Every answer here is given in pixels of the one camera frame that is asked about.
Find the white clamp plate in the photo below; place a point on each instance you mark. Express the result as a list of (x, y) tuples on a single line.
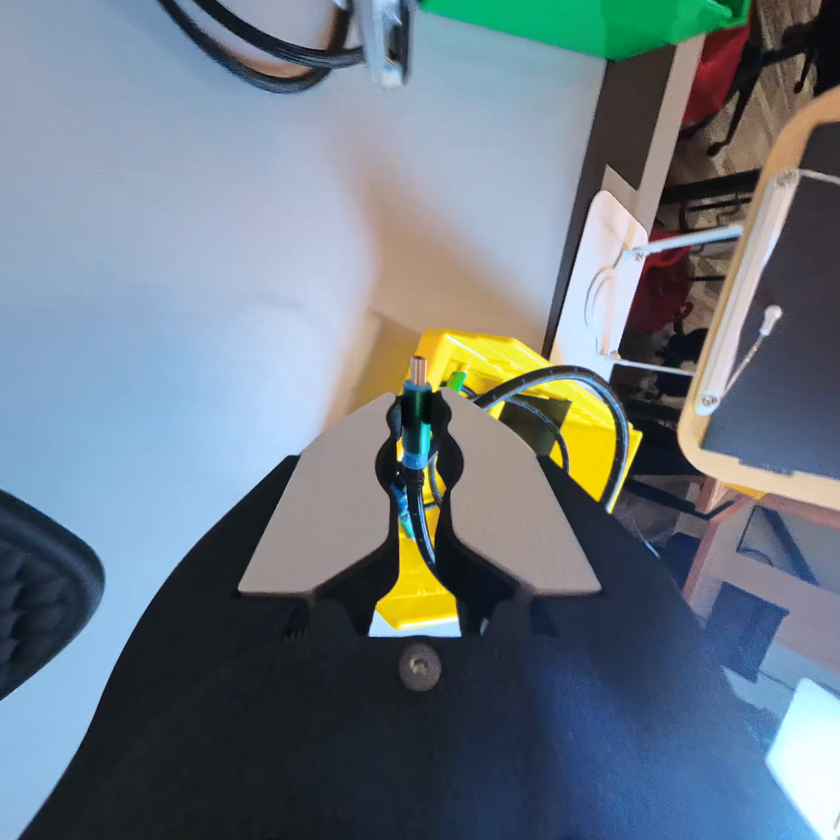
[(604, 262)]

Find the white box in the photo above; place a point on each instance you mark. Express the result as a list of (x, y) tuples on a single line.
[(810, 761)]

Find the wooden furniture frame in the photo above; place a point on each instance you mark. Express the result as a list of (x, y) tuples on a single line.
[(735, 564)]

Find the red fabric object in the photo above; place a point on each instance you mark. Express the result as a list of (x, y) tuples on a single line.
[(663, 282), (718, 72)]

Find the black woven pad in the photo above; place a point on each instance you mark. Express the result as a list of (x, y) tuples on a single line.
[(39, 590)]

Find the green plastic bin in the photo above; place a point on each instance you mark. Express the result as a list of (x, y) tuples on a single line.
[(590, 26)]

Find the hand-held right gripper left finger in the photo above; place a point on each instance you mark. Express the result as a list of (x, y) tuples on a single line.
[(328, 505)]

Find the multiport hub adapter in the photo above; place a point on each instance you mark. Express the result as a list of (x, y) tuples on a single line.
[(384, 39)]

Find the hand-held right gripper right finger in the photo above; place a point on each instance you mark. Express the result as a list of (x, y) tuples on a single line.
[(518, 512)]

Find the metal rod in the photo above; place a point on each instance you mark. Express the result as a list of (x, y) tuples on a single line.
[(656, 366), (682, 241)]

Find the white bar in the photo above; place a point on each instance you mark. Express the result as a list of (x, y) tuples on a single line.
[(748, 282)]

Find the yellow plastic bin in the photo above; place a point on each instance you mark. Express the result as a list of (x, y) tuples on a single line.
[(420, 604)]

